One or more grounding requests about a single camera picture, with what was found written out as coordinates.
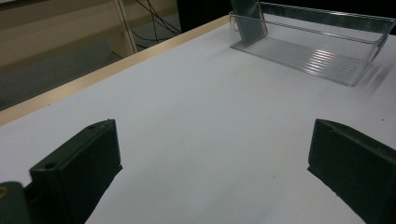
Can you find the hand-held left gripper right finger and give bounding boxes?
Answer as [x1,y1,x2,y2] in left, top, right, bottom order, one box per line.
[307,118,396,224]

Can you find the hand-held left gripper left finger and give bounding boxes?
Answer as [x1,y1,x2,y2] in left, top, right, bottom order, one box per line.
[29,119,123,224]

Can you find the clear plastic tray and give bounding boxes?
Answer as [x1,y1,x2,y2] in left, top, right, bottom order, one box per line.
[228,1,396,88]

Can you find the white table mat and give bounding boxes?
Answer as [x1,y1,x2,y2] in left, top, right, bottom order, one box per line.
[0,13,396,224]

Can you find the light wooden desk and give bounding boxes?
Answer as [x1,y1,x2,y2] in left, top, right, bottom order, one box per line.
[0,0,178,74]

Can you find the black curtain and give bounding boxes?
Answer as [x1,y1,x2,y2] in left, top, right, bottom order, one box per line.
[177,0,396,35]

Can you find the bundle of black cables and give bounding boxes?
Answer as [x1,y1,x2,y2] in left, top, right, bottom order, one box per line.
[134,0,182,49]

